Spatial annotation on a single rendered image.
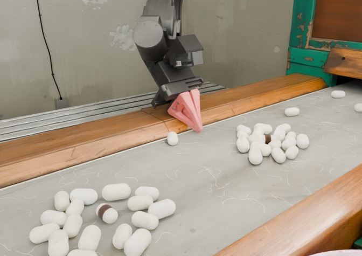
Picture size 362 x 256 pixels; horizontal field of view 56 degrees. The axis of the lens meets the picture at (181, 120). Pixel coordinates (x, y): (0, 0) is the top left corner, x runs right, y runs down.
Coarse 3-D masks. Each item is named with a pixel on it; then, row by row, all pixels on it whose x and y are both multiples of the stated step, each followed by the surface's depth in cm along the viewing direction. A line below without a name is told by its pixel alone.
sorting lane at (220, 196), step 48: (144, 144) 63; (192, 144) 63; (336, 144) 63; (0, 192) 48; (48, 192) 48; (192, 192) 48; (240, 192) 48; (288, 192) 48; (0, 240) 39; (192, 240) 39
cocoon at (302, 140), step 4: (300, 136) 62; (304, 136) 62; (296, 140) 63; (300, 140) 61; (304, 140) 61; (308, 140) 61; (300, 144) 61; (304, 144) 60; (308, 144) 61; (304, 148) 61
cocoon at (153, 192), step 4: (140, 188) 46; (144, 188) 46; (148, 188) 46; (152, 188) 46; (156, 188) 46; (136, 192) 46; (140, 192) 46; (144, 192) 45; (148, 192) 45; (152, 192) 45; (156, 192) 46; (152, 196) 45; (156, 196) 46
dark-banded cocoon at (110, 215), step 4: (100, 204) 43; (104, 204) 42; (112, 208) 42; (96, 212) 42; (108, 212) 41; (112, 212) 41; (116, 212) 42; (104, 216) 41; (108, 216) 41; (112, 216) 41; (116, 216) 41; (104, 220) 41; (108, 220) 41; (112, 220) 41
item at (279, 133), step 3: (276, 129) 65; (279, 129) 65; (282, 129) 65; (276, 132) 64; (279, 132) 63; (282, 132) 64; (273, 135) 64; (276, 135) 63; (279, 135) 63; (282, 135) 63; (276, 138) 63; (279, 138) 63; (282, 138) 63; (282, 141) 64
